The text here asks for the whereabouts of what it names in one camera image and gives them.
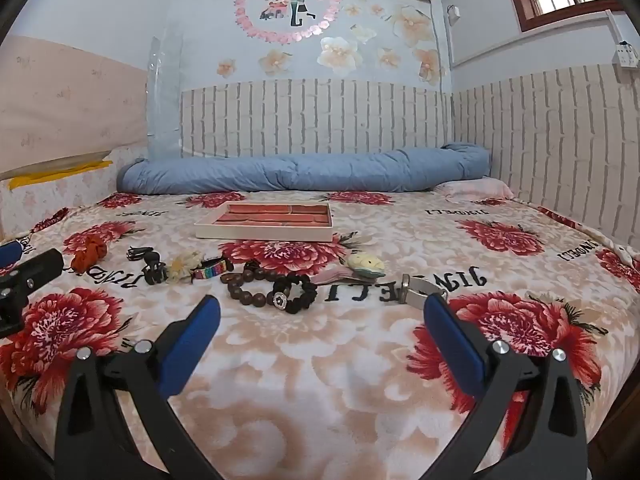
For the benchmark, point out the white wall socket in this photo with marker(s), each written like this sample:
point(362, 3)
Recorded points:
point(625, 54)

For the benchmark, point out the heart couple wall sticker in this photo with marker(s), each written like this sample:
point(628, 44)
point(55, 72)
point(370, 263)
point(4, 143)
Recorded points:
point(287, 5)

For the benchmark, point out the floral printed blanket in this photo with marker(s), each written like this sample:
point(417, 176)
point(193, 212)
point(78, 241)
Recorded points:
point(320, 385)

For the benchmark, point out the clear plastic sheet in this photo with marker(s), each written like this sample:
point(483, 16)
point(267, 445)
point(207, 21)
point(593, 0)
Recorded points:
point(162, 110)

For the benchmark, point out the cream flower hair accessory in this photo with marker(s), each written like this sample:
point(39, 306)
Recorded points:
point(182, 267)

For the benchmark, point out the small white wall box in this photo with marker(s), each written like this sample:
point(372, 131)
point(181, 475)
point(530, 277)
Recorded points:
point(453, 15)

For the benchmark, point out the pink hair clip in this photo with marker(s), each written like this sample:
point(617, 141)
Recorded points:
point(332, 276)

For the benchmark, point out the rolled blue duvet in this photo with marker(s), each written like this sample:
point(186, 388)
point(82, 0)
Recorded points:
point(300, 172)

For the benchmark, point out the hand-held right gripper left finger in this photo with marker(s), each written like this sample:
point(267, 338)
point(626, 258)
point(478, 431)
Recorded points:
point(192, 332)

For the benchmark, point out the orange scrunchie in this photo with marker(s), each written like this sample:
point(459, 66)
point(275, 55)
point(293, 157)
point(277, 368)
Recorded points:
point(89, 256)

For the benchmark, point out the cream cushion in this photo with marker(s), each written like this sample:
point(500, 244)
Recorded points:
point(45, 164)

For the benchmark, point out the white tray with brick liner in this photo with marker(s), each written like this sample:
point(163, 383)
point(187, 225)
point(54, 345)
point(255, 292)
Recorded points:
point(265, 222)

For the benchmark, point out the plush pineapple hair clip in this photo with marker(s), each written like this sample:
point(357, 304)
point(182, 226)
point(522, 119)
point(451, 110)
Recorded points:
point(365, 264)

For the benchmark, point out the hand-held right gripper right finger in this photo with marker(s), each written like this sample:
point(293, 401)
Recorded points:
point(452, 340)

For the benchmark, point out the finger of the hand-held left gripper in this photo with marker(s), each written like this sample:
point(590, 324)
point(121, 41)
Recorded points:
point(42, 265)
point(9, 254)

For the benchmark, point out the pink pillow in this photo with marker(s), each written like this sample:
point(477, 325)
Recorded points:
point(475, 189)

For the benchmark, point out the black claw hair clip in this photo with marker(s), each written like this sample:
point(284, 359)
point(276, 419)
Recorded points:
point(154, 270)

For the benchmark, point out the yellow cloth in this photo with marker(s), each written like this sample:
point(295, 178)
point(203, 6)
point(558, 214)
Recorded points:
point(55, 175)

